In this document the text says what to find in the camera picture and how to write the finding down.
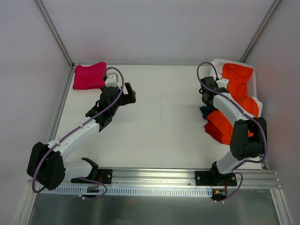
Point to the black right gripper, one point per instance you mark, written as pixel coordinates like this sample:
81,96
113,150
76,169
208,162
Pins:
208,82

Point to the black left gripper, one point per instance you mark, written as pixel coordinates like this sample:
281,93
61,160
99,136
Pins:
123,99

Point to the orange t shirt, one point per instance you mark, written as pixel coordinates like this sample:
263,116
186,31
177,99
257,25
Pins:
218,125

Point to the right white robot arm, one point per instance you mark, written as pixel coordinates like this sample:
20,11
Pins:
248,142

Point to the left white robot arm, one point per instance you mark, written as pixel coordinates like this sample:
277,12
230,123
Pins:
47,164

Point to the dark blue t shirt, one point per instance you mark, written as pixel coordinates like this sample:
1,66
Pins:
205,112

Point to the folded pink t shirt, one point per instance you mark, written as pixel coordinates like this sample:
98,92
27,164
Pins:
89,77

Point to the white plastic laundry basket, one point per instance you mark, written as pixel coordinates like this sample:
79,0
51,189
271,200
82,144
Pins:
251,84

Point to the aluminium mounting rail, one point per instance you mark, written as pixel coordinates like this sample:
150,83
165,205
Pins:
175,178

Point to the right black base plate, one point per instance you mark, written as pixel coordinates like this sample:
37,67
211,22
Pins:
207,178

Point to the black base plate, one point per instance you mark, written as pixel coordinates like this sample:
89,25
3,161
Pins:
207,178
104,175

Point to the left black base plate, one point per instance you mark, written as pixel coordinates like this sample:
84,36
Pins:
104,175

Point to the left aluminium frame post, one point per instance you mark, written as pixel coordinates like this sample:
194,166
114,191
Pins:
50,24

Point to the aluminium frame post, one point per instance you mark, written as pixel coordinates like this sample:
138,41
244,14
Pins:
50,24
258,33

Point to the white slotted cable duct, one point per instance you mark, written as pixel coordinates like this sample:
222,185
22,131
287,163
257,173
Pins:
131,191

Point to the right aluminium frame post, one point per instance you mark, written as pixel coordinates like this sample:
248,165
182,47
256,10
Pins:
258,33

